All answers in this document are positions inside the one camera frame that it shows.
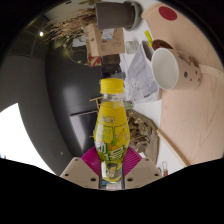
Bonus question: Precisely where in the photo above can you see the light wooden drawing board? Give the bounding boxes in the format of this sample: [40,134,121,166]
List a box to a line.
[141,1,224,168]

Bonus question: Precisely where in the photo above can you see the flat round red coaster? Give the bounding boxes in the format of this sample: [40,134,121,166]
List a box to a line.
[158,5,178,22]

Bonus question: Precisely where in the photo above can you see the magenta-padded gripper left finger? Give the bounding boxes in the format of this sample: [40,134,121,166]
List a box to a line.
[59,146,102,190]

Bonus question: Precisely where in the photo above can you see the yellow drink bottle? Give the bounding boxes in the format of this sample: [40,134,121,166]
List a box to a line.
[93,78,131,184]

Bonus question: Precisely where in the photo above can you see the grey plant saucer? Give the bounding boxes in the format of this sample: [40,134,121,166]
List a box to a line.
[124,0,144,32]

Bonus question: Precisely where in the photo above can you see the cardboard box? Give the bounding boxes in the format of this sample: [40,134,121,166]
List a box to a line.
[85,23,126,58]

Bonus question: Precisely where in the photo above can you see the wooden easel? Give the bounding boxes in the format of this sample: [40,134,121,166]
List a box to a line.
[89,95,103,111]

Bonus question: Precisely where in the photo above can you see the beige spotted mug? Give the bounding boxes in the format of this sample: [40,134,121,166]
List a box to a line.
[142,39,203,91]

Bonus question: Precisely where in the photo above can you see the grey pot with dried plant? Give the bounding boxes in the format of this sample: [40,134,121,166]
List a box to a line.
[43,1,136,48]

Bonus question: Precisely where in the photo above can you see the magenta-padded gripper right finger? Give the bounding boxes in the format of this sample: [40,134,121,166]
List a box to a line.
[123,146,164,190]

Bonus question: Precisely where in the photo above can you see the small yellow tool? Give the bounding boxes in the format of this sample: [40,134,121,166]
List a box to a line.
[143,29,154,46]

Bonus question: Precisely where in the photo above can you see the grey printed paper sheet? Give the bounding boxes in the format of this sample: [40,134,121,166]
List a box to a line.
[123,49,161,103]

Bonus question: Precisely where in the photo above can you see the clear spray bottle green label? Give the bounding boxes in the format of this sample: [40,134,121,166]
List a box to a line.
[123,99,134,110]

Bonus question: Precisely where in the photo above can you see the black wall screen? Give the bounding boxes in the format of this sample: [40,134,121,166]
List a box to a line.
[69,109,99,156]

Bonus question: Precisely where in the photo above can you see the red box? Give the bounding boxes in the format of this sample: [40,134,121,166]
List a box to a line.
[88,55,103,68]

